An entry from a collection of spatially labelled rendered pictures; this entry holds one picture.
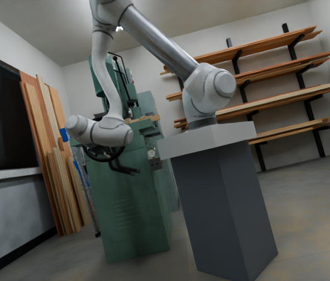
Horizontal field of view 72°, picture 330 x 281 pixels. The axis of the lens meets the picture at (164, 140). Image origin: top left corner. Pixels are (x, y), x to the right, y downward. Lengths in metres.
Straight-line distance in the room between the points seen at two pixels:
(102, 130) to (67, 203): 2.10
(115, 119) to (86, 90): 3.53
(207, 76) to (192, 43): 3.52
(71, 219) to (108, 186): 1.45
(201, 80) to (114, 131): 0.42
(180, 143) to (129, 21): 0.56
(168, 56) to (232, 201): 0.69
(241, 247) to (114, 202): 0.90
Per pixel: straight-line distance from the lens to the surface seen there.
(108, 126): 1.00
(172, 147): 1.10
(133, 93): 2.01
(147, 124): 1.59
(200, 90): 1.00
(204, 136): 0.96
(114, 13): 1.08
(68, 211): 3.04
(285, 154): 4.42
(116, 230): 1.70
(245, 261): 1.16
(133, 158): 1.60
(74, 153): 2.51
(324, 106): 4.80
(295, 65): 4.23
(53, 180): 3.11
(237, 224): 1.10
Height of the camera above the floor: 0.61
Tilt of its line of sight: 4 degrees up
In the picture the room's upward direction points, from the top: 14 degrees counter-clockwise
